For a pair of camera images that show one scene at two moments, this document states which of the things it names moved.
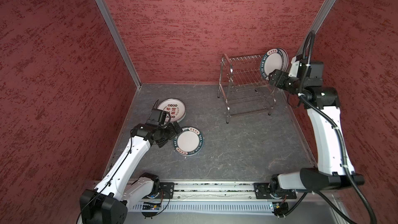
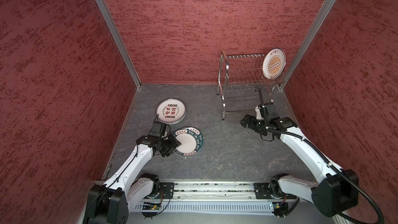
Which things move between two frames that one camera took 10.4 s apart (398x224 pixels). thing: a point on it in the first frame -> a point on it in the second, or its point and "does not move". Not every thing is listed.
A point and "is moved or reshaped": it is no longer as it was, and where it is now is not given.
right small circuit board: (280, 208) does not move
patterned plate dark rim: (188, 141) is moved or reshaped
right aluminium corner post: (325, 9) does not move
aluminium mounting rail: (245, 191) does not move
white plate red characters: (175, 107) does not move
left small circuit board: (151, 207) does not move
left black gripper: (172, 133) -> (174, 144)
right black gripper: (282, 75) -> (251, 119)
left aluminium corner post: (112, 28) does not move
